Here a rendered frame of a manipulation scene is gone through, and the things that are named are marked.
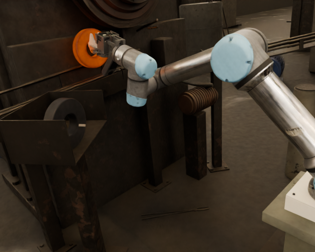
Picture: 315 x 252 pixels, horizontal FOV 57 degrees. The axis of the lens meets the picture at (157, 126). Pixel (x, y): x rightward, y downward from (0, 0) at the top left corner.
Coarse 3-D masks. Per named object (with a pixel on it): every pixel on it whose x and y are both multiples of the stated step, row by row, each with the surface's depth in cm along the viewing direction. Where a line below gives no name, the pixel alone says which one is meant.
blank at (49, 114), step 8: (56, 104) 79; (64, 104) 81; (72, 104) 84; (80, 104) 87; (48, 112) 78; (56, 112) 78; (64, 112) 81; (72, 112) 84; (80, 112) 88; (72, 120) 87; (80, 120) 88; (72, 128) 87; (80, 128) 88; (72, 136) 85; (80, 136) 89; (72, 144) 85
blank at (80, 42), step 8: (80, 32) 112; (88, 32) 113; (96, 32) 116; (80, 40) 111; (88, 40) 114; (80, 48) 112; (80, 56) 113; (88, 56) 115; (96, 56) 118; (88, 64) 116; (96, 64) 118
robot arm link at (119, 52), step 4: (120, 48) 100; (124, 48) 99; (128, 48) 99; (116, 52) 100; (120, 52) 99; (116, 56) 101; (120, 56) 99; (116, 60) 102; (120, 60) 100; (120, 64) 101
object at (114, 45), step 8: (104, 32) 106; (112, 32) 109; (96, 40) 107; (104, 40) 104; (112, 40) 105; (120, 40) 101; (104, 48) 105; (112, 48) 105; (104, 56) 107; (112, 56) 103
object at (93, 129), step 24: (48, 96) 101; (72, 96) 100; (96, 96) 99; (0, 120) 78; (24, 120) 77; (48, 120) 75; (96, 120) 102; (24, 144) 80; (48, 144) 78; (72, 168) 96; (72, 192) 101; (96, 216) 110; (96, 240) 110
